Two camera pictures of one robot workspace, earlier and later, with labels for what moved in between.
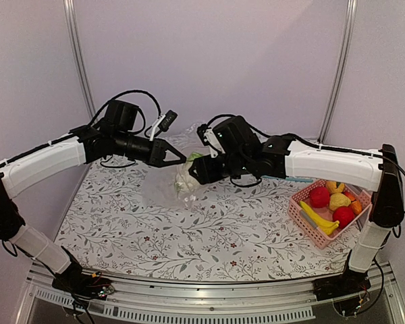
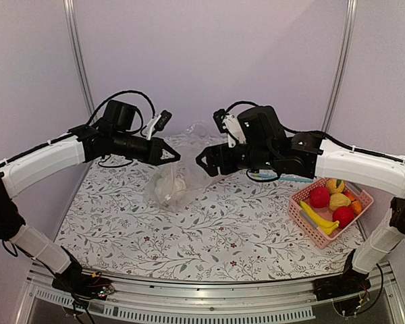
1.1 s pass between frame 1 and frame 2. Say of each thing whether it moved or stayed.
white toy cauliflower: moved
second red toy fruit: stayed
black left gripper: stayed
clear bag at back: stayed
